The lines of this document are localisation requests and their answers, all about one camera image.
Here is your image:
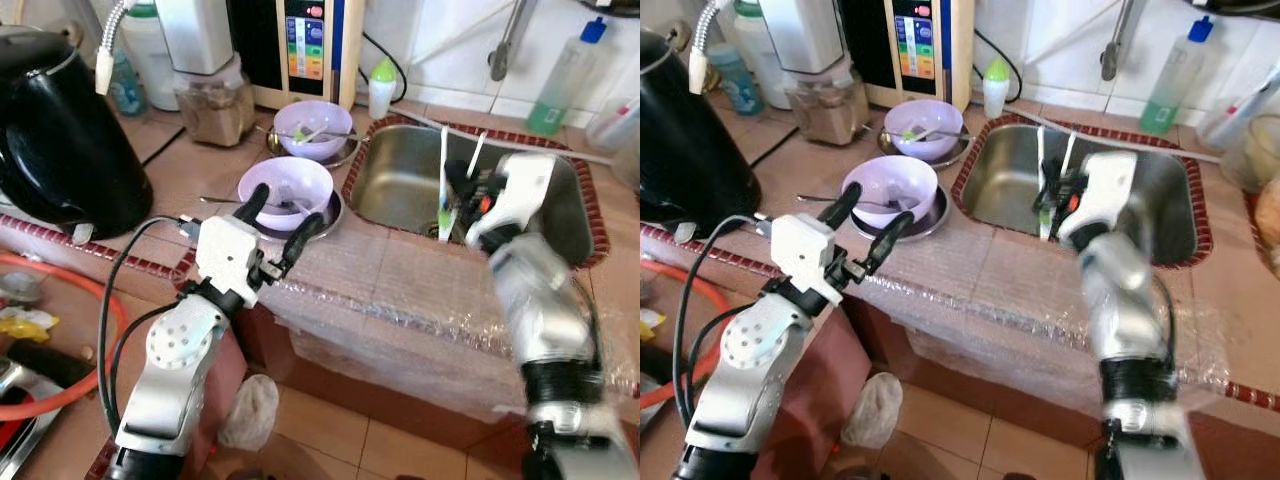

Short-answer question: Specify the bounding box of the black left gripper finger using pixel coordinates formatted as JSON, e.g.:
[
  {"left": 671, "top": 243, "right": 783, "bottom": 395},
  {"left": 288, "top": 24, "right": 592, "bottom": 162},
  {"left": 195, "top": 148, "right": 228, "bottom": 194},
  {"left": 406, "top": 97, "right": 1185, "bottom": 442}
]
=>
[
  {"left": 234, "top": 183, "right": 272, "bottom": 229},
  {"left": 820, "top": 182, "right": 864, "bottom": 233},
  {"left": 272, "top": 212, "right": 327, "bottom": 279},
  {"left": 862, "top": 210, "right": 915, "bottom": 279}
]

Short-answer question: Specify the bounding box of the white utensil with green tip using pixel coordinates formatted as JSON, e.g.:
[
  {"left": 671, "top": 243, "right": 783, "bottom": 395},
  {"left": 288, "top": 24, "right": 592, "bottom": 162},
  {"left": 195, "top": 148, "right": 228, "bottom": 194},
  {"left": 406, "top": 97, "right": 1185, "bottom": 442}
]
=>
[
  {"left": 437, "top": 127, "right": 453, "bottom": 242},
  {"left": 1036, "top": 127, "right": 1051, "bottom": 242}
]

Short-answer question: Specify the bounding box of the round metal plate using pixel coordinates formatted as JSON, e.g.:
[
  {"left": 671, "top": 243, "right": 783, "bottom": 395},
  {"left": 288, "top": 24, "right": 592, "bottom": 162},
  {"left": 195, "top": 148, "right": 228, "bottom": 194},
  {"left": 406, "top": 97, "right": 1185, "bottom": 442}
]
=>
[
  {"left": 838, "top": 190, "right": 951, "bottom": 242},
  {"left": 234, "top": 190, "right": 347, "bottom": 242},
  {"left": 878, "top": 124, "right": 971, "bottom": 170},
  {"left": 266, "top": 124, "right": 364, "bottom": 170}
]

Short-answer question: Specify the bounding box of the lilac plastic bowl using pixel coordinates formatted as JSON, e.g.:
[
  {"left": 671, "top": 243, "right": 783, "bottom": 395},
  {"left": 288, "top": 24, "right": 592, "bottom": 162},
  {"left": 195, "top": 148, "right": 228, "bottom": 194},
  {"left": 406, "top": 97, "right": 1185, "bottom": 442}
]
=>
[
  {"left": 842, "top": 154, "right": 940, "bottom": 230},
  {"left": 275, "top": 100, "right": 354, "bottom": 162},
  {"left": 885, "top": 99, "right": 965, "bottom": 162},
  {"left": 238, "top": 156, "right": 335, "bottom": 234}
]

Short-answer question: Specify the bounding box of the stainless steel sink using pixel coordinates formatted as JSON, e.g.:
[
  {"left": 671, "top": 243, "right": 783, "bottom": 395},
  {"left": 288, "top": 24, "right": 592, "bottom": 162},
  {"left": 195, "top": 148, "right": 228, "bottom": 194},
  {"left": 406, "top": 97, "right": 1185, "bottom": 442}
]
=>
[
  {"left": 344, "top": 117, "right": 610, "bottom": 270},
  {"left": 949, "top": 114, "right": 1214, "bottom": 270}
]

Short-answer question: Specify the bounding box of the thin white pipe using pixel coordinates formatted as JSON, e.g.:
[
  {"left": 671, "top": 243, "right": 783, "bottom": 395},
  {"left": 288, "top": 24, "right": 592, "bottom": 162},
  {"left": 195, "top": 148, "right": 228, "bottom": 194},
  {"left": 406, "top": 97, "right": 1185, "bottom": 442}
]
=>
[
  {"left": 395, "top": 104, "right": 617, "bottom": 167},
  {"left": 1004, "top": 104, "right": 1222, "bottom": 165}
]

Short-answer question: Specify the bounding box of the white blender with brown powder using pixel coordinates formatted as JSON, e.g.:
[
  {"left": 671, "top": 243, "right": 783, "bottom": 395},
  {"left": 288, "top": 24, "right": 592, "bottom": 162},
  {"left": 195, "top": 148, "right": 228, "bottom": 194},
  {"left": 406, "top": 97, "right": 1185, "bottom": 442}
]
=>
[
  {"left": 758, "top": 0, "right": 872, "bottom": 149},
  {"left": 155, "top": 0, "right": 257, "bottom": 149}
]

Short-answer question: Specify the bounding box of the clear bubble wrap sheet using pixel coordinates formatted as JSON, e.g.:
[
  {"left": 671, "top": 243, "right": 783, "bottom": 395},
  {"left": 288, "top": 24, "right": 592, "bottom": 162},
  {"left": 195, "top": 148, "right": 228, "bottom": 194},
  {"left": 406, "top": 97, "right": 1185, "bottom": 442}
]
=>
[
  {"left": 185, "top": 228, "right": 641, "bottom": 426},
  {"left": 835, "top": 228, "right": 1280, "bottom": 421}
]

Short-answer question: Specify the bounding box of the small white bottle green cap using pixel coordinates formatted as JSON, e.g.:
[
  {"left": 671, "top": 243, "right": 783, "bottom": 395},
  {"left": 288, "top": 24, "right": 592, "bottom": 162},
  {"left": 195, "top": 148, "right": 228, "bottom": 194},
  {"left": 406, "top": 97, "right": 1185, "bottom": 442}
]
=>
[
  {"left": 981, "top": 57, "right": 1010, "bottom": 120},
  {"left": 368, "top": 58, "right": 398, "bottom": 121}
]

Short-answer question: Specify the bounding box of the green dish soap bottle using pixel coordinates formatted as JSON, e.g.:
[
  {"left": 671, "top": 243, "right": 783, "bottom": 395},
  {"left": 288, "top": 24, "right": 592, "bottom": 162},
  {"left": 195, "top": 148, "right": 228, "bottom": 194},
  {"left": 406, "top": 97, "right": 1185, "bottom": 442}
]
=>
[
  {"left": 1139, "top": 17, "right": 1217, "bottom": 137},
  {"left": 526, "top": 17, "right": 610, "bottom": 137}
]

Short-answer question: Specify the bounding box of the white crumpled cloth bundle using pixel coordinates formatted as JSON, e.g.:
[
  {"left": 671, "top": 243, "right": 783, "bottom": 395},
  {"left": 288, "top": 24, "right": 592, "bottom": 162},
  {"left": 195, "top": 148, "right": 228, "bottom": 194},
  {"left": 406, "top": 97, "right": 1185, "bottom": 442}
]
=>
[
  {"left": 841, "top": 371, "right": 904, "bottom": 450},
  {"left": 219, "top": 374, "right": 280, "bottom": 452}
]

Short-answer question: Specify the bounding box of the small teal plastic bottle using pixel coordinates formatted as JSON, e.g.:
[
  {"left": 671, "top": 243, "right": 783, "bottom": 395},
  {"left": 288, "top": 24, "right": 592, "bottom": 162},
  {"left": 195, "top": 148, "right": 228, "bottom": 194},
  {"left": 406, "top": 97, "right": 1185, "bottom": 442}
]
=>
[
  {"left": 708, "top": 44, "right": 767, "bottom": 117},
  {"left": 108, "top": 50, "right": 149, "bottom": 117}
]

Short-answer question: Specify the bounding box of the black water ionizer, wood trim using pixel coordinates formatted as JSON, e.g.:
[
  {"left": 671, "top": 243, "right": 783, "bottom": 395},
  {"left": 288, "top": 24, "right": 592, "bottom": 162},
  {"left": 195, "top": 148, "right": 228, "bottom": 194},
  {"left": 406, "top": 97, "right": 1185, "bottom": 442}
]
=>
[
  {"left": 228, "top": 0, "right": 367, "bottom": 112},
  {"left": 838, "top": 0, "right": 977, "bottom": 112}
]

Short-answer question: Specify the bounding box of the black electric kettle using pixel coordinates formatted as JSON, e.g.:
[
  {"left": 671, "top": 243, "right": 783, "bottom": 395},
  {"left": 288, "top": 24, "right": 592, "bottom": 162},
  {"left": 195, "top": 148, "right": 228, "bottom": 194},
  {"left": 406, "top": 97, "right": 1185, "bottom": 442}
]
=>
[
  {"left": 640, "top": 28, "right": 764, "bottom": 242},
  {"left": 0, "top": 28, "right": 154, "bottom": 242}
]

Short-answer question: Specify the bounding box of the white jar with green lid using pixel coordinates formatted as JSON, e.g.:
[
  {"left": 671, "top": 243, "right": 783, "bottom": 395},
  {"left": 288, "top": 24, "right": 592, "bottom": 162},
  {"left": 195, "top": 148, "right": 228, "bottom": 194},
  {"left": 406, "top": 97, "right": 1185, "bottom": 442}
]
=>
[
  {"left": 120, "top": 0, "right": 182, "bottom": 112},
  {"left": 734, "top": 0, "right": 793, "bottom": 87}
]

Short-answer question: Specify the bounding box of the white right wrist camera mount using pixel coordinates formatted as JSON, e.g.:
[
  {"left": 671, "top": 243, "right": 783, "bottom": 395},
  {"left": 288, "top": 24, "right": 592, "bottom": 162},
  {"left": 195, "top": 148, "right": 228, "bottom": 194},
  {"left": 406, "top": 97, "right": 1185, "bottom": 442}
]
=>
[
  {"left": 466, "top": 153, "right": 558, "bottom": 251},
  {"left": 1058, "top": 151, "right": 1141, "bottom": 251}
]

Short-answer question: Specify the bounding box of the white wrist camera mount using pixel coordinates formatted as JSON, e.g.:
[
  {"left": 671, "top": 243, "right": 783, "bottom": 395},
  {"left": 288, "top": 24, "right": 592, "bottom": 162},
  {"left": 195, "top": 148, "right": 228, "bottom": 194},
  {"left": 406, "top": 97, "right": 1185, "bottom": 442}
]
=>
[
  {"left": 194, "top": 214, "right": 264, "bottom": 284},
  {"left": 768, "top": 212, "right": 838, "bottom": 307},
  {"left": 1058, "top": 151, "right": 1141, "bottom": 251},
  {"left": 466, "top": 153, "right": 558, "bottom": 251}
]

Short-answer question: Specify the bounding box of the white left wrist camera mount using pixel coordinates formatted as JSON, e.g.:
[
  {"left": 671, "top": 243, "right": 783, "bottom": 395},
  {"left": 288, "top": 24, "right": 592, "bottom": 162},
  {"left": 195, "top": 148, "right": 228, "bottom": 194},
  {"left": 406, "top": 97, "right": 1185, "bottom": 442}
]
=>
[
  {"left": 194, "top": 214, "right": 264, "bottom": 284},
  {"left": 768, "top": 212, "right": 838, "bottom": 307}
]

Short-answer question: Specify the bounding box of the black power cable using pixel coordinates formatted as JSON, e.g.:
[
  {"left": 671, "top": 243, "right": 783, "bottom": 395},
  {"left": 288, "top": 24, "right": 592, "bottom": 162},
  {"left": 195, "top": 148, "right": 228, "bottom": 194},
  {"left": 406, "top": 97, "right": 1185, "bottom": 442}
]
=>
[
  {"left": 360, "top": 30, "right": 410, "bottom": 103},
  {"left": 974, "top": 30, "right": 1022, "bottom": 103}
]

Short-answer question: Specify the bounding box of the metal wall tap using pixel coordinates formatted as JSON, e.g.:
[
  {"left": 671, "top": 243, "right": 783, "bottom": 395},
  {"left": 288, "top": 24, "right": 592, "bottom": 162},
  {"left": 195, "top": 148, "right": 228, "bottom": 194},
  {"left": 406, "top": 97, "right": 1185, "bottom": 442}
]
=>
[
  {"left": 1100, "top": 0, "right": 1143, "bottom": 83},
  {"left": 488, "top": 0, "right": 533, "bottom": 83}
]

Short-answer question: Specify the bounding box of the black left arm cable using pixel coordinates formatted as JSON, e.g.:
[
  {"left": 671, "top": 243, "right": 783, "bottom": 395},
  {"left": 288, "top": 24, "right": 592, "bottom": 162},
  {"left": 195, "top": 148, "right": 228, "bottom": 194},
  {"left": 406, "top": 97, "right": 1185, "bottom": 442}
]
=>
[
  {"left": 672, "top": 214, "right": 776, "bottom": 426},
  {"left": 97, "top": 214, "right": 203, "bottom": 433}
]

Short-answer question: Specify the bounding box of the orange rubber hose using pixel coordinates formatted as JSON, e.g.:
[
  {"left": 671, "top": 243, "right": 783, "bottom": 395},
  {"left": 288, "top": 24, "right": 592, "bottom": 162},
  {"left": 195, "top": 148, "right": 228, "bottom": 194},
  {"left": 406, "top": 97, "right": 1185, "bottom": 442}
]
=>
[
  {"left": 0, "top": 253, "right": 132, "bottom": 423},
  {"left": 640, "top": 258, "right": 732, "bottom": 411}
]

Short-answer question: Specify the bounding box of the silver flexible tap hose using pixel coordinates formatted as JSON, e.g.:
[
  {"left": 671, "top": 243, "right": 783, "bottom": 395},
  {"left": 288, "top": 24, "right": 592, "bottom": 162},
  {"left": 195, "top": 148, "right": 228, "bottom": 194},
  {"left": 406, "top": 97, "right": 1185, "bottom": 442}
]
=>
[
  {"left": 95, "top": 0, "right": 137, "bottom": 97},
  {"left": 688, "top": 0, "right": 732, "bottom": 97}
]

